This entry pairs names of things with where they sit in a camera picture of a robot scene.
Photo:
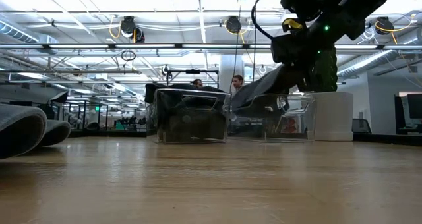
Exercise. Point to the silver ventilation duct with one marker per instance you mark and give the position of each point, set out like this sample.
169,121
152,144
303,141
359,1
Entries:
379,57
16,33

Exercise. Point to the person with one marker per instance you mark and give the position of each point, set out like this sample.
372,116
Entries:
197,83
238,81

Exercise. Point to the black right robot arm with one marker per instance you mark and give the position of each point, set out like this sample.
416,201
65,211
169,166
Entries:
362,6

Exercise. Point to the blue-grey denim cap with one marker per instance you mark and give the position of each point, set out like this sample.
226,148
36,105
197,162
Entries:
56,133
254,92
19,131

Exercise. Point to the long ceiling light bar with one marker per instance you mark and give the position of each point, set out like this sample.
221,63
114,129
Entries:
82,46

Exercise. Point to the clear plastic bin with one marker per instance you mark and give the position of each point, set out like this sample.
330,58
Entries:
151,125
296,128

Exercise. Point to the green cactus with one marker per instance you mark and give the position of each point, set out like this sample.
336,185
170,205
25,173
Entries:
329,75

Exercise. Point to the grey mesh chair back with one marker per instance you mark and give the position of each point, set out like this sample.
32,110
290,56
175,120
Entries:
359,125

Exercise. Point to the white hexagonal plant pot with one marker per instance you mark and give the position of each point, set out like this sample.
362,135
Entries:
336,118

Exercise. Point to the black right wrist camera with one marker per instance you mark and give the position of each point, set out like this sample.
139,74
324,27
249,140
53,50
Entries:
303,1

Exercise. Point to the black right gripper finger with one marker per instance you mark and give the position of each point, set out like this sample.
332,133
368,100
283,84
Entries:
296,80

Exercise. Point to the black camera gantry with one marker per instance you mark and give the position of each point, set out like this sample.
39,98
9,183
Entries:
192,71

